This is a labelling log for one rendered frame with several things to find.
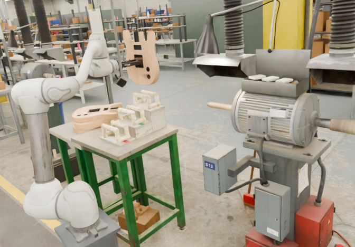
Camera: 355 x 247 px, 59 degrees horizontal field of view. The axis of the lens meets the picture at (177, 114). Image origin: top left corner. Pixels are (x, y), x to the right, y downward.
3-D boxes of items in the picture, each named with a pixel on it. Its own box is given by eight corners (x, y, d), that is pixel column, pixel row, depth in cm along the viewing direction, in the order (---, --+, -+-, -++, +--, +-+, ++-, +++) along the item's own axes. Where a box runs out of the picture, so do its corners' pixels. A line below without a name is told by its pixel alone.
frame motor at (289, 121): (323, 138, 157) (326, 88, 149) (301, 158, 139) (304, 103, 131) (251, 124, 184) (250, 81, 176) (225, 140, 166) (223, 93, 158)
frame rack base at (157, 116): (167, 126, 248) (165, 105, 243) (153, 132, 238) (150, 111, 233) (145, 120, 266) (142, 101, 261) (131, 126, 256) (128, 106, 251)
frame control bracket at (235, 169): (254, 162, 164) (254, 155, 163) (234, 178, 151) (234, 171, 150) (247, 160, 167) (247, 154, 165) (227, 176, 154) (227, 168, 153)
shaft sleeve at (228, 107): (234, 112, 173) (237, 110, 175) (234, 107, 171) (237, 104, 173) (208, 107, 185) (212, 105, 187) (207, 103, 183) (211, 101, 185)
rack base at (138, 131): (153, 132, 238) (151, 121, 236) (136, 139, 227) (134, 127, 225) (131, 125, 257) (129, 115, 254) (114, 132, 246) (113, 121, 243)
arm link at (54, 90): (77, 73, 166) (54, 75, 168) (61, 81, 149) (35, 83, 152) (82, 96, 171) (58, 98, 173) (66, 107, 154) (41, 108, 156)
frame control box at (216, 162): (267, 195, 158) (267, 149, 150) (245, 217, 144) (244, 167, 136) (227, 181, 175) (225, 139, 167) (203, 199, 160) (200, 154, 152)
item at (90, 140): (186, 210, 266) (178, 128, 242) (133, 250, 226) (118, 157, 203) (139, 188, 307) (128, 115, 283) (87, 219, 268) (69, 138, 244)
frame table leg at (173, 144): (186, 228, 271) (176, 132, 242) (182, 231, 267) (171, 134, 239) (181, 225, 274) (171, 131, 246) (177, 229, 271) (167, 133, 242)
